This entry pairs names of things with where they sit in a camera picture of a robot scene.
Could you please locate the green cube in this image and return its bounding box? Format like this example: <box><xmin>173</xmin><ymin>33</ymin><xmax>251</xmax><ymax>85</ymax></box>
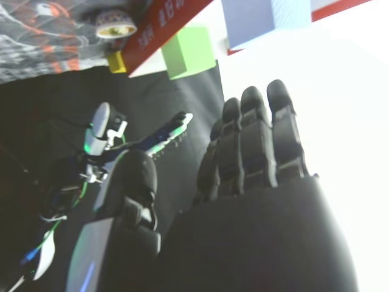
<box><xmin>160</xmin><ymin>26</ymin><xmax>217</xmax><ymax>80</ymax></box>

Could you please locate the blue cube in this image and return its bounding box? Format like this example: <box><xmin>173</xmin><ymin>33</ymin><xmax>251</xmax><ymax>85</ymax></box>
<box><xmin>221</xmin><ymin>0</ymin><xmax>312</xmax><ymax>51</ymax></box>

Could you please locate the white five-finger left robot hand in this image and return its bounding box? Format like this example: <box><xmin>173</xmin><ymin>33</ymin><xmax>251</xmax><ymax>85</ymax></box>
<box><xmin>65</xmin><ymin>79</ymin><xmax>359</xmax><ymax>292</ymax></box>

